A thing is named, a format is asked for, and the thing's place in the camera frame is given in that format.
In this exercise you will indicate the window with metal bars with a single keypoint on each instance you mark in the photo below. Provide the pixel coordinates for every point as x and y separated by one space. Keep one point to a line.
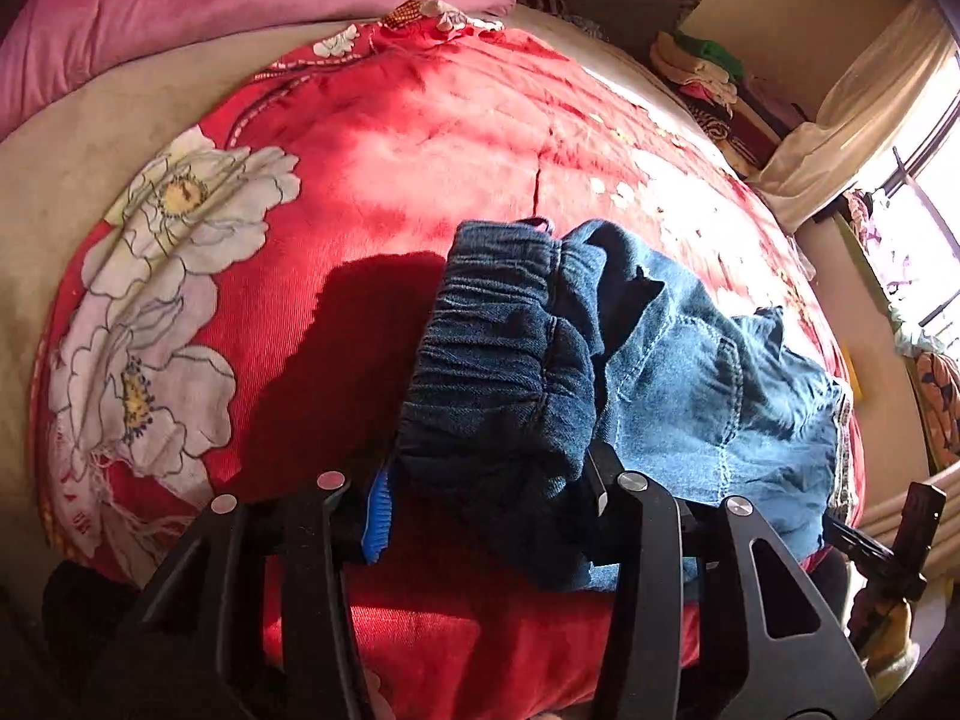
914 184

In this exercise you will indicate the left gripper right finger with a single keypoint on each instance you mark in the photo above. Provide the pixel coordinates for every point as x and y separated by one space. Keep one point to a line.
712 617

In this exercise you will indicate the pile of folded clothes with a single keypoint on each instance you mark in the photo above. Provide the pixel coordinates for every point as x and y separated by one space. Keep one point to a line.
744 115

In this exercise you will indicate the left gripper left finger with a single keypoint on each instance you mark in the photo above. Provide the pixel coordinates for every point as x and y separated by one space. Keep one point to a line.
248 616

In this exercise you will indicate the blue denim pants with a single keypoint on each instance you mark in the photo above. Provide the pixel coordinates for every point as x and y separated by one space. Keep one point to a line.
539 347

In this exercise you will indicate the patterned orange cushion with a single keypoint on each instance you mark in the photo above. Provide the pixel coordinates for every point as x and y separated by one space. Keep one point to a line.
938 389

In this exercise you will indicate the red floral blanket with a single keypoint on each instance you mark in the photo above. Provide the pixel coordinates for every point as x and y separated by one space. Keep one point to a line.
142 424

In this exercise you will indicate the right hand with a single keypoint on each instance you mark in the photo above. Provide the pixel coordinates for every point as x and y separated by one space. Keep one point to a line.
888 653

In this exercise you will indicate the purple garment at window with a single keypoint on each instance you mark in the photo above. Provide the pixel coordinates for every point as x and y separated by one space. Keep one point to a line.
886 256

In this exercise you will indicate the cream curtain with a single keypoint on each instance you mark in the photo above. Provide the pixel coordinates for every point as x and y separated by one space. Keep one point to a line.
859 117

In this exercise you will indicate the yellow card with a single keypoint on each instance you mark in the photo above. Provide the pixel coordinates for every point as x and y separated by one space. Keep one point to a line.
853 380

